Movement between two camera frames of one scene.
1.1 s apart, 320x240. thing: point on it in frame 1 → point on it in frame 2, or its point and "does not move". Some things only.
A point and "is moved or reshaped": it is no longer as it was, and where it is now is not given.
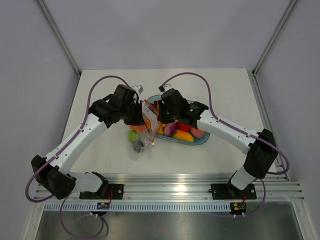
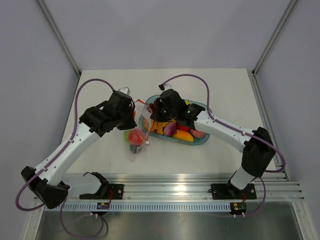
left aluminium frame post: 62,38 does not move
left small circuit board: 102,205 does not move
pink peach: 198,133 does not move
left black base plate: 115,191 does not move
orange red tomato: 139,128 → 136,136
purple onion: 169,129 does not move
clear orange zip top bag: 148,129 is moved or reshaped
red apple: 180,126 does not move
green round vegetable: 132,135 → 126,133
